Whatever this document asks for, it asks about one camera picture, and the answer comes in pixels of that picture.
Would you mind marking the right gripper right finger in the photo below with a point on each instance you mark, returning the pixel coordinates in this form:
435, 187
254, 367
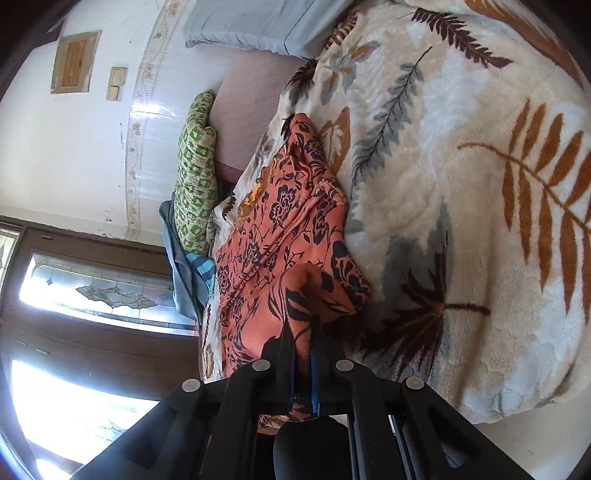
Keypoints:
400, 430

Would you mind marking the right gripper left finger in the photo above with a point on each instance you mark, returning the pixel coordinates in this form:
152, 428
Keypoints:
206, 432

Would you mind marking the orange black floral garment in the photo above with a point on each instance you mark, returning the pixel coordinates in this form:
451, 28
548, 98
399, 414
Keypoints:
285, 266

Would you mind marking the blue denim cloth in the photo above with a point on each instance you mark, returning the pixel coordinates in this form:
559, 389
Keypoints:
190, 290

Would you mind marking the stained glass window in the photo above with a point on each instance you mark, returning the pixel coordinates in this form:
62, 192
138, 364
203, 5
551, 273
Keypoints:
102, 295

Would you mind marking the teal striped knit garment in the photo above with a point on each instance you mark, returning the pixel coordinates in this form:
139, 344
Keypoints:
202, 270

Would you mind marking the green white checkered pillow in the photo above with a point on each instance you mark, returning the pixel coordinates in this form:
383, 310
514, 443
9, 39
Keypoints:
195, 193

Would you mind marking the cream leaf-pattern blanket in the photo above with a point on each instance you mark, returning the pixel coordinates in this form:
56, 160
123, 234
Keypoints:
460, 135

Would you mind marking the pink quilted bolster pillow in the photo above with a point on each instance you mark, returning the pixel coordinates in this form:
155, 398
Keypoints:
244, 106

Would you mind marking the grey blue pillow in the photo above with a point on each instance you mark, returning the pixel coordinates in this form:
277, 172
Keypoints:
297, 28

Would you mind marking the beige wall switch plate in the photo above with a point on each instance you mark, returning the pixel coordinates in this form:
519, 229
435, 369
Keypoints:
116, 81

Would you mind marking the wooden wall panel box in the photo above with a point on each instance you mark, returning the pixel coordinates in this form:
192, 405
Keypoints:
73, 63

